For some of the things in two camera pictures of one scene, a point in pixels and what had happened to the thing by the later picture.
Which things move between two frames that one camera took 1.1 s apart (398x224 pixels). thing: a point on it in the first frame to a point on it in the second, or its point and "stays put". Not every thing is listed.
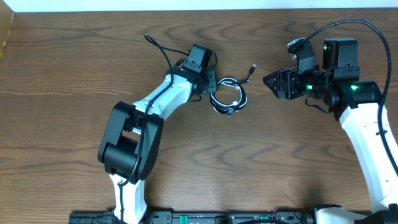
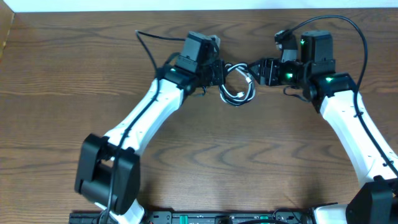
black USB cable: x=237 y=106 to x=229 y=98
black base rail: x=201 y=218 stays put
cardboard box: x=7 y=17 stays put
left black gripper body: x=212 y=81 to x=218 y=73
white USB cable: x=228 y=109 to x=234 y=100
